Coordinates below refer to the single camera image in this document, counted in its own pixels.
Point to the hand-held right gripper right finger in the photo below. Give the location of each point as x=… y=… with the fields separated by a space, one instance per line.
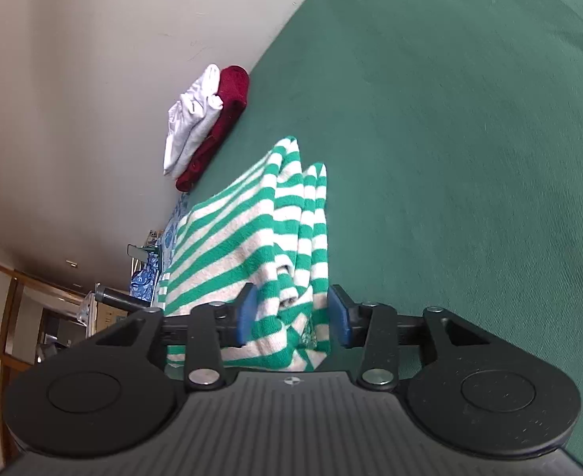
x=338 y=315

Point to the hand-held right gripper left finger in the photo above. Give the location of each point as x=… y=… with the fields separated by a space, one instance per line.
x=246 y=315

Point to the green white striped sweater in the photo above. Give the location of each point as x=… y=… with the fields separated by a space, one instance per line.
x=236 y=238

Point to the blue patterned cloth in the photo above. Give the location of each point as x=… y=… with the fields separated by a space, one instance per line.
x=170 y=233

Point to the black cylinder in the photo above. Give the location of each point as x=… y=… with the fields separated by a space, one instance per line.
x=117 y=298

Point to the white folded garment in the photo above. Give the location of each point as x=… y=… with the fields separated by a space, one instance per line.
x=192 y=119

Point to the wooden cabinet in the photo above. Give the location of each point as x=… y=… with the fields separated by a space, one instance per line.
x=23 y=307

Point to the dark red folded garment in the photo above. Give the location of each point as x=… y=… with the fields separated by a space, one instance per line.
x=232 y=91

